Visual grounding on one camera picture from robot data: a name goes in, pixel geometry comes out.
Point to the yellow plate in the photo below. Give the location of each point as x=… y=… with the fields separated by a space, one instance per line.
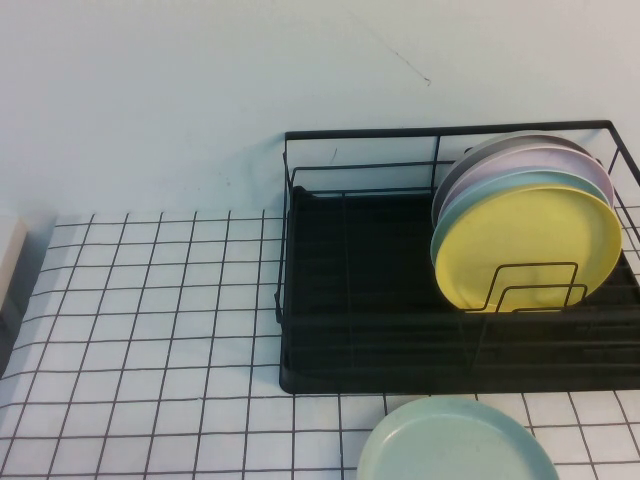
x=525 y=235

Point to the mint green plate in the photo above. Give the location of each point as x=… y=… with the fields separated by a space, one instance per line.
x=450 y=445

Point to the black plastic drip tray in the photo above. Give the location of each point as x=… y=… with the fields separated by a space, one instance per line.
x=375 y=240

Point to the grey plate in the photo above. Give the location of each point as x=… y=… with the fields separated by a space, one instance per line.
x=477 y=154

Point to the light blue plate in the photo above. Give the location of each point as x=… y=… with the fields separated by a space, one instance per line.
x=500 y=187

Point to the white black-grid tablecloth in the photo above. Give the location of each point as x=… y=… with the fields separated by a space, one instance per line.
x=150 y=350

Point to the pink plate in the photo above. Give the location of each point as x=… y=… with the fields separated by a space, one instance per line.
x=550 y=160

